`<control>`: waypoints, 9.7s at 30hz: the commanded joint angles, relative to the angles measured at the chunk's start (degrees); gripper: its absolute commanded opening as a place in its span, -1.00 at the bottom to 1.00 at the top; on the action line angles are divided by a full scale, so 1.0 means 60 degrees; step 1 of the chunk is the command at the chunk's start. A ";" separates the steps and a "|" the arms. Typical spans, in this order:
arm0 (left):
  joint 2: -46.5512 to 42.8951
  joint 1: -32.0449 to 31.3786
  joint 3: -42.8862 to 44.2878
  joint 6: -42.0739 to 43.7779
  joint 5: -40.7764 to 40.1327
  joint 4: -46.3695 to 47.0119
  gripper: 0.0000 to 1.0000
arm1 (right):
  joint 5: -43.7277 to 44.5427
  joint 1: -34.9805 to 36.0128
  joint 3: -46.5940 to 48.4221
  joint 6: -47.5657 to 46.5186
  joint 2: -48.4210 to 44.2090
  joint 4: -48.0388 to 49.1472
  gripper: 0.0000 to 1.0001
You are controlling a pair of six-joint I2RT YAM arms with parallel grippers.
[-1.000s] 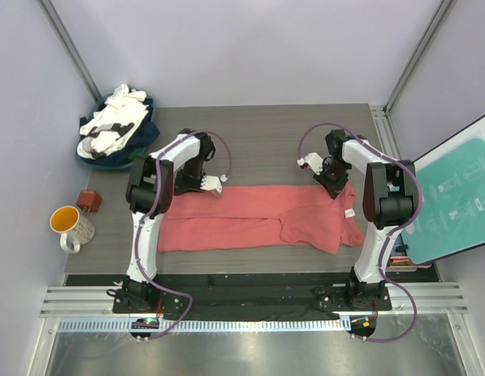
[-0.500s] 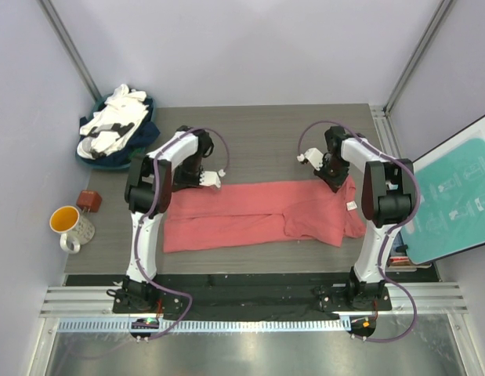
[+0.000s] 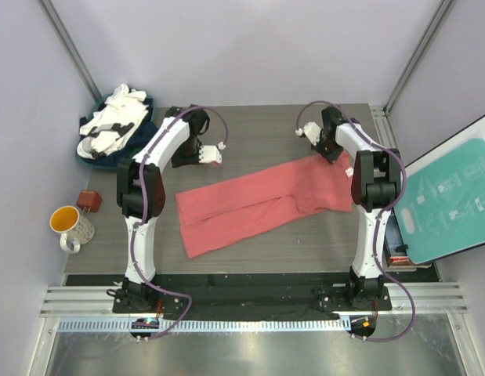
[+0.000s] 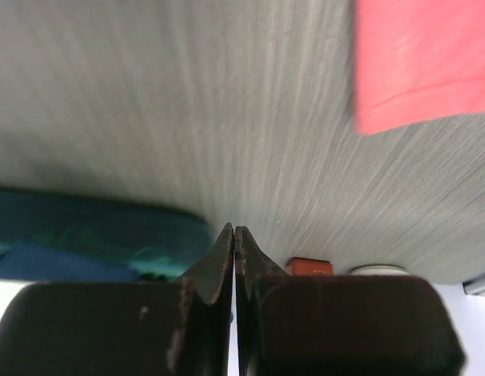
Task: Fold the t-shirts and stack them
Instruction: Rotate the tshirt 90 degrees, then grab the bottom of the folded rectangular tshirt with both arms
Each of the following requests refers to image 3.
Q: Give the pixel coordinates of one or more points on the small red box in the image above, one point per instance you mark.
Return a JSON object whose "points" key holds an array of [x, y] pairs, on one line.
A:
{"points": [[89, 201]]}

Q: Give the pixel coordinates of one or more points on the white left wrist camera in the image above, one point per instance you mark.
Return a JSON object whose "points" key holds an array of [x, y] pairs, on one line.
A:
{"points": [[211, 154]]}

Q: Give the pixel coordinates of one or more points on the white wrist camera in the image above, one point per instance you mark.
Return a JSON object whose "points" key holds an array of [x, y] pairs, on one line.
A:
{"points": [[211, 154], [311, 131]]}

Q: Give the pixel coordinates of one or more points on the right aluminium corner post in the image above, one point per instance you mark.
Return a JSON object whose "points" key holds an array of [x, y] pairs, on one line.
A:
{"points": [[429, 33]]}

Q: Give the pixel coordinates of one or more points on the teal laundry basket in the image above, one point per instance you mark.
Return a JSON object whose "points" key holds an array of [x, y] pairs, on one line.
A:
{"points": [[93, 160]]}

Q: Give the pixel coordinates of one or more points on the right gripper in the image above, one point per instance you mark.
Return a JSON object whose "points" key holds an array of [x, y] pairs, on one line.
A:
{"points": [[331, 157]]}

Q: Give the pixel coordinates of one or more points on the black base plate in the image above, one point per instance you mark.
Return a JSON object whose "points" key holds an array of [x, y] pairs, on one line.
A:
{"points": [[246, 296]]}

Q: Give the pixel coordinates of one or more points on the aluminium corner post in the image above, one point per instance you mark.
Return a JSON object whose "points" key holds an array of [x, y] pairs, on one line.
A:
{"points": [[429, 33], [67, 42]]}

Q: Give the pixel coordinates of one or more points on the black board clip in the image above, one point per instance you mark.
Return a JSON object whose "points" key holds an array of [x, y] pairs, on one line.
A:
{"points": [[401, 248]]}

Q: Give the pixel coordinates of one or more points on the aluminium frame rail right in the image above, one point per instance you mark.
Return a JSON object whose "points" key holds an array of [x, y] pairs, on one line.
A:
{"points": [[383, 126]]}

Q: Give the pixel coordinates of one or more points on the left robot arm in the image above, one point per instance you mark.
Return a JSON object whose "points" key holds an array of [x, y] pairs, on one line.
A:
{"points": [[141, 198]]}

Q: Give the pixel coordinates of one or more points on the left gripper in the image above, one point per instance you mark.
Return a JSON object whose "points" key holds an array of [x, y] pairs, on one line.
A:
{"points": [[177, 160]]}

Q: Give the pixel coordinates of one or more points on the red book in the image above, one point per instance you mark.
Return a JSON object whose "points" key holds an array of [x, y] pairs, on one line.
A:
{"points": [[403, 264]]}

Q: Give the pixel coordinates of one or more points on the blue patterned book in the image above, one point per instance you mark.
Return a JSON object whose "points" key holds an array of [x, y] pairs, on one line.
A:
{"points": [[393, 237]]}

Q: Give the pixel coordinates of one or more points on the left aluminium corner post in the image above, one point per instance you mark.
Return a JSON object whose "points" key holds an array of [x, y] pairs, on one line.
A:
{"points": [[67, 42]]}

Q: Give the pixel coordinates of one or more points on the teal instruction board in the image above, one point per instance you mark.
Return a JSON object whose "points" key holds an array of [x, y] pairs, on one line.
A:
{"points": [[442, 211]]}

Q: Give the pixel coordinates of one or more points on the white t-shirt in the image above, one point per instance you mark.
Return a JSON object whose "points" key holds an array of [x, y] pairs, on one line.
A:
{"points": [[111, 128]]}

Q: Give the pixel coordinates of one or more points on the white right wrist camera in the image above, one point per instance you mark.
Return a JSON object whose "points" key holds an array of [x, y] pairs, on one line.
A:
{"points": [[311, 131]]}

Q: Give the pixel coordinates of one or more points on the white mug orange inside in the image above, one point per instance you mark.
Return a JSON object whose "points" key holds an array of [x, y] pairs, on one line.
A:
{"points": [[74, 228]]}

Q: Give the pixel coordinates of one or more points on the aluminium front rail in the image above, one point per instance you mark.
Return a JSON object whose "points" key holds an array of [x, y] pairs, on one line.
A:
{"points": [[90, 309]]}

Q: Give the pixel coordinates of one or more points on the pink t-shirt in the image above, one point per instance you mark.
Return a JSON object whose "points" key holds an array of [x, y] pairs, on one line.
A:
{"points": [[221, 214]]}

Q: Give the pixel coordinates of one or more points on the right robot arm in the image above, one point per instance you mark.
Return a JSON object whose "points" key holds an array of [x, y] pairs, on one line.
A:
{"points": [[376, 184]]}

